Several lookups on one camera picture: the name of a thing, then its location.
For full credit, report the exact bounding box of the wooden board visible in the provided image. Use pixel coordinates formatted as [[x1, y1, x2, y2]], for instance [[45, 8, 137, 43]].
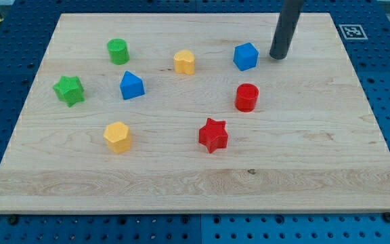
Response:
[[0, 13, 390, 215]]

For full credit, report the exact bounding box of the red star block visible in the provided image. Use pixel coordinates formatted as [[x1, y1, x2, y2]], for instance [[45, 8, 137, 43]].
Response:
[[198, 118, 228, 153]]

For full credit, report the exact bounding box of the yellow hexagon block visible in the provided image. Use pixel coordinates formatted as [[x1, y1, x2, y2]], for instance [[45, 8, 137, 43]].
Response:
[[104, 121, 132, 154]]

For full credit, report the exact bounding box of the white fiducial marker tag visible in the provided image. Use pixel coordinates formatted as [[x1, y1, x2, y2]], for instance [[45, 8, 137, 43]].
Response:
[[339, 24, 368, 40]]

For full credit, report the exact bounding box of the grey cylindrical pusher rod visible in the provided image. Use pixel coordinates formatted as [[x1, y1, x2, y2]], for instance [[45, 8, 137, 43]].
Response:
[[269, 0, 305, 60]]

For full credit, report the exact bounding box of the red cylinder block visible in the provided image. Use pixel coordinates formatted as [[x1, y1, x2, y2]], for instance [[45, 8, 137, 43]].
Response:
[[234, 83, 259, 113]]

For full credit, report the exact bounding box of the green cylinder block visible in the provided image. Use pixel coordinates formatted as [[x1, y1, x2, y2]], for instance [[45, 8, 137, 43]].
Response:
[[107, 39, 130, 65]]

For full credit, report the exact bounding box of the blue cube block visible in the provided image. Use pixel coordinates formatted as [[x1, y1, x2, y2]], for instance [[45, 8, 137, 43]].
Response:
[[233, 43, 259, 71]]

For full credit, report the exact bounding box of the green star block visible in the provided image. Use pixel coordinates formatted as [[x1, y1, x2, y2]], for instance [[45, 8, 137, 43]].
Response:
[[53, 76, 85, 107]]

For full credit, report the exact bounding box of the yellow heart block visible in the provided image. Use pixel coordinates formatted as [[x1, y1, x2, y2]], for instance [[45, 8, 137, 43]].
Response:
[[173, 49, 195, 75]]

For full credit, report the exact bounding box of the blue triangular prism block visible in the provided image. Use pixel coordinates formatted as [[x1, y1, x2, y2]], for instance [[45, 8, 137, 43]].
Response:
[[120, 70, 145, 100]]

